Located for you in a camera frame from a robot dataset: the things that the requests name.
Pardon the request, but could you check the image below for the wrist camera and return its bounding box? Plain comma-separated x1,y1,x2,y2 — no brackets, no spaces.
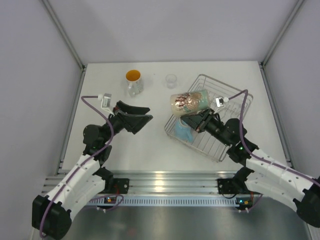
97,93,112,112
215,96,229,109

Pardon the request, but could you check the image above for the perforated cable duct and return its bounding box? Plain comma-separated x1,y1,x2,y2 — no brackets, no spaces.
86,196,239,207

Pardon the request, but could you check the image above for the clear glass cup far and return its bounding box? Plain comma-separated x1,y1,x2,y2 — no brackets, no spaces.
165,73,178,89

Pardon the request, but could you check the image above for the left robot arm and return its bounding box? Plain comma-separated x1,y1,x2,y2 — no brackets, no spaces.
31,101,153,240

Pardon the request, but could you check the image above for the aluminium mounting rail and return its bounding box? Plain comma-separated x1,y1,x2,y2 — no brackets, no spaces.
42,170,241,195

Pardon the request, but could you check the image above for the wire dish rack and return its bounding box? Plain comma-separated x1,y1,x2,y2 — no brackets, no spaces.
164,74,253,162

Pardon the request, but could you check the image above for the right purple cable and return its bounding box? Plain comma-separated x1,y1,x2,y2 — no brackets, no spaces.
224,89,320,201

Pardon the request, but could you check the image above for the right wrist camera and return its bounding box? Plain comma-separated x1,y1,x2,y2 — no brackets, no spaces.
215,96,229,109

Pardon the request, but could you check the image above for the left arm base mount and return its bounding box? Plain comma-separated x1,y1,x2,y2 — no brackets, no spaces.
96,167,130,194

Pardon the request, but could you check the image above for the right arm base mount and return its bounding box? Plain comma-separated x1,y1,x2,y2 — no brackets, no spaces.
217,178,239,195

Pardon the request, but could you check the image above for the light blue mug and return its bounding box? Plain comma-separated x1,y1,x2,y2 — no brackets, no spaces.
174,118,194,143

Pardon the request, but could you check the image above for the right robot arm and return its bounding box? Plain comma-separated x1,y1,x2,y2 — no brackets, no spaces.
181,109,320,228

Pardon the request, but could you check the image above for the cream coral pattern mug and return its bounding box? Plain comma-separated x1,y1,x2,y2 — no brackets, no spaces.
170,89,211,117

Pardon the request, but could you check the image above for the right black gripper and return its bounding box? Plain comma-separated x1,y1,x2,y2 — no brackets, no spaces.
181,107,232,147

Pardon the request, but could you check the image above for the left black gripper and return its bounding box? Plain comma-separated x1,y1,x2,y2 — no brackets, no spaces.
101,100,153,144

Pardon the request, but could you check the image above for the orange interior white mug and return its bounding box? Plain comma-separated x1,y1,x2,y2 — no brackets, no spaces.
125,69,144,97

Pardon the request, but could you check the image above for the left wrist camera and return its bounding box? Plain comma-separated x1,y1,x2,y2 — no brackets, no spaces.
97,93,112,112

